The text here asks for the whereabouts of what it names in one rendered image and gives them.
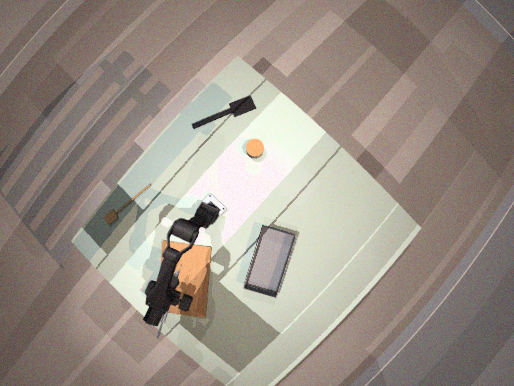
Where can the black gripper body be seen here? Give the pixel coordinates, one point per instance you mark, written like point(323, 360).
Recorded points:
point(185, 302)

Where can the black spatula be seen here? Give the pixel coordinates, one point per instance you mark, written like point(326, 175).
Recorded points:
point(238, 107)

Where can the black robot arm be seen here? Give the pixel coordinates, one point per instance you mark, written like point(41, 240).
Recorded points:
point(159, 296)

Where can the grey metal roasting tin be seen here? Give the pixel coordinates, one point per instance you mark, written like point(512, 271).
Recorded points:
point(269, 261)

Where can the light brown wooden board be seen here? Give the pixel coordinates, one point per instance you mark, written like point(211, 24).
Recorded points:
point(193, 278)

